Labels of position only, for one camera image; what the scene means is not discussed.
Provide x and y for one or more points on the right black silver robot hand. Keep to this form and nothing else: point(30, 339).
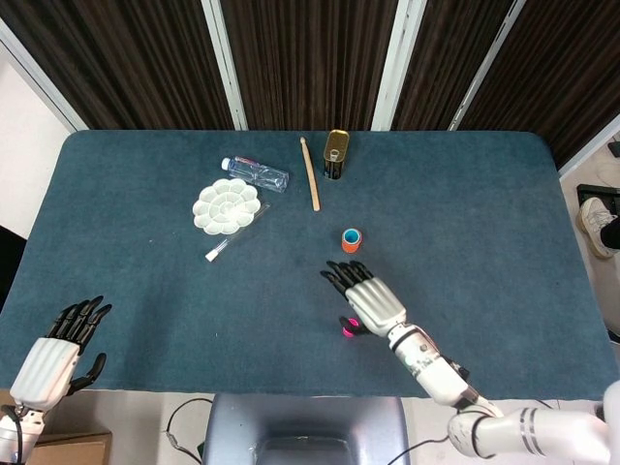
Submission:
point(375, 302)

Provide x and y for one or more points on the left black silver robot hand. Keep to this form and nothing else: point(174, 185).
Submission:
point(44, 368)

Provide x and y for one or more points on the pink plastic cup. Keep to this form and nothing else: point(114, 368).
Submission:
point(348, 332)

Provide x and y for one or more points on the light blue plastic cup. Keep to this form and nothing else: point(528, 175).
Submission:
point(351, 237)

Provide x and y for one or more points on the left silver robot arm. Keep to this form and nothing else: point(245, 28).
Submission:
point(12, 436)

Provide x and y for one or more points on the orange plastic cup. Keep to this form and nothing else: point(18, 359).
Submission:
point(351, 248)

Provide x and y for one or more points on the brown cardboard box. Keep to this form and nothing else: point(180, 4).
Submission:
point(72, 450)

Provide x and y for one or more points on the blue table cloth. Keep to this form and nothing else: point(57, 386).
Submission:
point(460, 203)

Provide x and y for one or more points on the wooden drumstick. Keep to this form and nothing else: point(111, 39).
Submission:
point(311, 179)

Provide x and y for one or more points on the grey robot torso base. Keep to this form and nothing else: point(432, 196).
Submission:
point(305, 426)

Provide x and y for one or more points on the gold black tin can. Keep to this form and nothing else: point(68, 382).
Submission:
point(335, 150)

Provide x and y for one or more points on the glass tube with white stopper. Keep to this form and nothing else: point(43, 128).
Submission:
point(227, 242)

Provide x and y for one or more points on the clear plastic water bottle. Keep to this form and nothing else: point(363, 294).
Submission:
point(257, 174)

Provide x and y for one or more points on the white flower paint palette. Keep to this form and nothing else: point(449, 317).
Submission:
point(225, 206)

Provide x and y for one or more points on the white sneaker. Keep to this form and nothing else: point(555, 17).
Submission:
point(595, 225)

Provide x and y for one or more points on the black trouser leg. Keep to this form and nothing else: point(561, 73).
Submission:
point(611, 236)

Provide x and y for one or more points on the dark slatted partition panel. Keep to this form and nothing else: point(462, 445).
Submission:
point(121, 58)
point(436, 58)
point(557, 72)
point(310, 58)

